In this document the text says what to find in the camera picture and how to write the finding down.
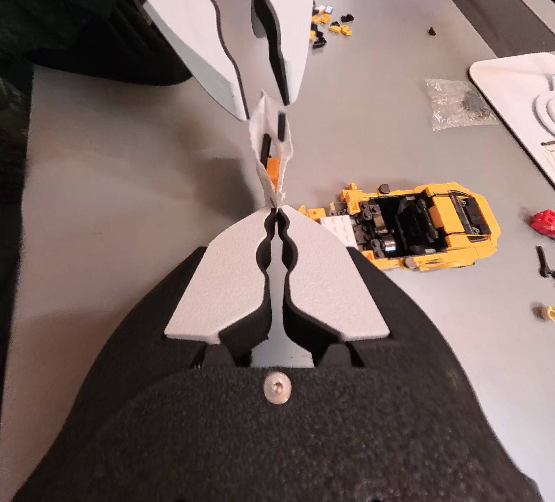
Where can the lego sticker sheet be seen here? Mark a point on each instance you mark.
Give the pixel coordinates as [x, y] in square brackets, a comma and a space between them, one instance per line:
[548, 145]

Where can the black mesh chair armrest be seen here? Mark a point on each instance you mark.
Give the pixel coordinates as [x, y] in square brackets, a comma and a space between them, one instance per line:
[130, 55]

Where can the red lego minifigure piece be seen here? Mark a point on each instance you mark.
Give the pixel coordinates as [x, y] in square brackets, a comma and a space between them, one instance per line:
[544, 222]

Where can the orange lego piece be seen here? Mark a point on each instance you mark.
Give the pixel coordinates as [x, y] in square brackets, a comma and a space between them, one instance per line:
[272, 172]

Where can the yellow lego car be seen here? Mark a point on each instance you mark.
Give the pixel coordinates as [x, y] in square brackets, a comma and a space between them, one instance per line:
[451, 215]

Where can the clear plastic bag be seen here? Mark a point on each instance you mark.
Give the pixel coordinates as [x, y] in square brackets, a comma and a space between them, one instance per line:
[451, 103]

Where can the yellow round lego piece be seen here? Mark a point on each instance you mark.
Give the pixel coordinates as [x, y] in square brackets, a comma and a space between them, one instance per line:
[547, 312]

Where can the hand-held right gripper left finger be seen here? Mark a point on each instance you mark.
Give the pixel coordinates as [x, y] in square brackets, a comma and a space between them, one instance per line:
[221, 289]

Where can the white book stand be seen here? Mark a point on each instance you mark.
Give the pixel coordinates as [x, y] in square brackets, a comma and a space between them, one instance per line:
[511, 94]

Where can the pile of small lego pieces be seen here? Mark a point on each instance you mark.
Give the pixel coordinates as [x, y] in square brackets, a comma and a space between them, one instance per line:
[334, 27]

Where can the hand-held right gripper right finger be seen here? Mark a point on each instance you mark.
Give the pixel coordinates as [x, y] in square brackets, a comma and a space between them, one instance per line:
[334, 289]

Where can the white paper bag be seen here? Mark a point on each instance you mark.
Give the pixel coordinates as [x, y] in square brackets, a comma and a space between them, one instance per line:
[256, 120]

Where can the cluster of tiny lego parts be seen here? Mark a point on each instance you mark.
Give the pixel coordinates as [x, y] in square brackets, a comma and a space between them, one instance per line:
[544, 263]

